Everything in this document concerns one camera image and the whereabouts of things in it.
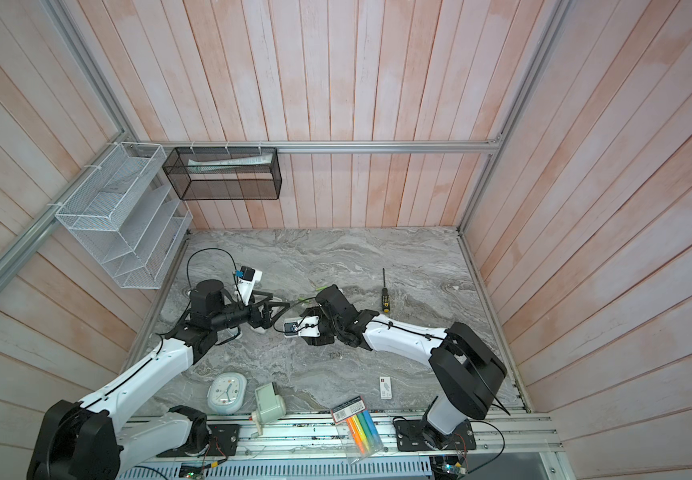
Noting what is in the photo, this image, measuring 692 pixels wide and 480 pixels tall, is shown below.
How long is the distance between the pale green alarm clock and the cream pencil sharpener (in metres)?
0.06

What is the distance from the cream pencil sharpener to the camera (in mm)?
748

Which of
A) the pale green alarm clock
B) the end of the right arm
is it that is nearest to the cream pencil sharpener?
the pale green alarm clock

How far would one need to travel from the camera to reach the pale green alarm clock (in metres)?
0.78

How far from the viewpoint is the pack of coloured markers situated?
728mm

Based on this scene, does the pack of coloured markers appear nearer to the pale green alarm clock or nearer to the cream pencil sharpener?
the cream pencil sharpener

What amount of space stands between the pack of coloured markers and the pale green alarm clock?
0.25m
